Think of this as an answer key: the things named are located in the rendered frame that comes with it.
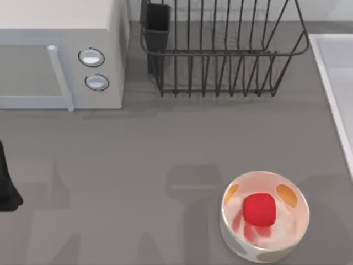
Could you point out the small microwave knob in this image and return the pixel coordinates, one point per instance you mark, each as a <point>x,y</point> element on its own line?
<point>96,82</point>

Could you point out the black cutlery holder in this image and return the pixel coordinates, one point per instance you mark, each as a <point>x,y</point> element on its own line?
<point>156,25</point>

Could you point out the red apple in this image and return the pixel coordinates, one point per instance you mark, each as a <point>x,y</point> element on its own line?
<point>259,209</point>

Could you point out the large microwave knob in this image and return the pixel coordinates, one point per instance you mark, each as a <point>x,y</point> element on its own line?
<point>91,57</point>

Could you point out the pale microwave oven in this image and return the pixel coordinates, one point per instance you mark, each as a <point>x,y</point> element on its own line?
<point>115,33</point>

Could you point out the white bowl with orange spots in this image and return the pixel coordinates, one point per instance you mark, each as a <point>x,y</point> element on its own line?
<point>289,223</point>

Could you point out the microwave door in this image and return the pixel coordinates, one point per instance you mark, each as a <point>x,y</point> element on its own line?
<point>24,71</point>

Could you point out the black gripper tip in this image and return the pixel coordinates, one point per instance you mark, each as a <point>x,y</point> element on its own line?
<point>7,190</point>

